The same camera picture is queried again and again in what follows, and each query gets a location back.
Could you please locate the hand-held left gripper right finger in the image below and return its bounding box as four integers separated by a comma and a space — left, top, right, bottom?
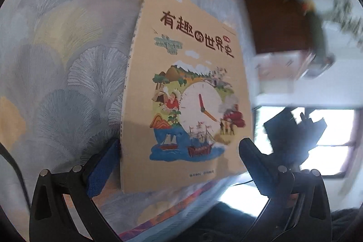
239, 138, 332, 242

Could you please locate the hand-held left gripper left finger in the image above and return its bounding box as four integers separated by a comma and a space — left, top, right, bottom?
29, 138, 121, 242

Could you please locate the tan clock cover book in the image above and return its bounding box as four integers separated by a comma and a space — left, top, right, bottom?
120, 0, 254, 194

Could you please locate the wooden framed window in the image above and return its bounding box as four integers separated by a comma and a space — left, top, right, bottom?
254, 106, 358, 180

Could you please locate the person's dark clothing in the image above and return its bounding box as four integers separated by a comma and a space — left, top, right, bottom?
199, 201, 363, 242

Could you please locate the light wooden drawer cabinet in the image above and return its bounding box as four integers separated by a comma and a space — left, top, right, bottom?
252, 49, 312, 95

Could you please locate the dark wooden cabinet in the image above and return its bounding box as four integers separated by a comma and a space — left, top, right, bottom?
241, 0, 315, 55

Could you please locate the black cable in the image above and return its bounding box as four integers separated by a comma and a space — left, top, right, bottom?
0, 143, 32, 208

